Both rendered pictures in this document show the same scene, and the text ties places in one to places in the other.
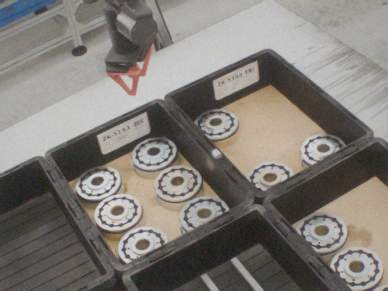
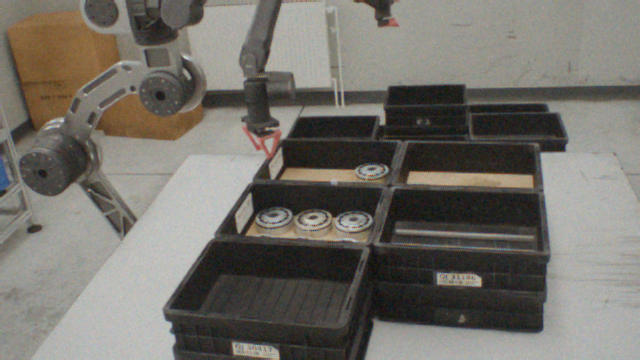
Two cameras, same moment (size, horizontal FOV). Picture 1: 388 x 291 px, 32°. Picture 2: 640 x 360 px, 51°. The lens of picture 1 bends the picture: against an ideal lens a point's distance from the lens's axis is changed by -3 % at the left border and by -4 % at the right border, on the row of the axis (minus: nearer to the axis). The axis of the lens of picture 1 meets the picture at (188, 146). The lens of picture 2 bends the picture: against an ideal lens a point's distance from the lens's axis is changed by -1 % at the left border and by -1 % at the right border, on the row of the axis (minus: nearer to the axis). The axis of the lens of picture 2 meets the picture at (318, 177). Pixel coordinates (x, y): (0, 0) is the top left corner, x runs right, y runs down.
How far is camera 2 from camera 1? 129 cm
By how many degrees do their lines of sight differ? 45
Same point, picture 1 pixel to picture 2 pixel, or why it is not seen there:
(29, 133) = (104, 293)
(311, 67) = not seen: hidden behind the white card
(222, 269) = (395, 239)
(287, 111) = (316, 172)
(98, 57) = not seen: outside the picture
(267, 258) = (410, 223)
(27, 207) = (216, 290)
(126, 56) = (269, 121)
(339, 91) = not seen: hidden behind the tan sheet
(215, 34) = (178, 185)
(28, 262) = (269, 308)
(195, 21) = (42, 256)
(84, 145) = (231, 225)
